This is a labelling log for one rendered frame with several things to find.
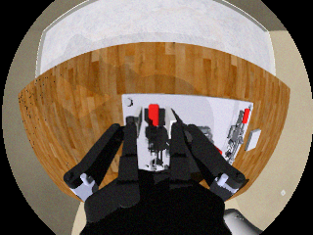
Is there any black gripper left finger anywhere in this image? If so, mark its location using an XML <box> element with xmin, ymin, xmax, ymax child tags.
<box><xmin>64</xmin><ymin>106</ymin><xmax>143</xmax><ymax>212</ymax></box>

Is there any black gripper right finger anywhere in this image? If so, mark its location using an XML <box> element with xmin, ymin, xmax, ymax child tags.
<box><xmin>165</xmin><ymin>106</ymin><xmax>246</xmax><ymax>212</ymax></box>

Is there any black toggle clamp with red handle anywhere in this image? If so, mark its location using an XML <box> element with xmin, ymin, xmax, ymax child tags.
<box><xmin>145</xmin><ymin>104</ymin><xmax>162</xmax><ymax>171</ymax></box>

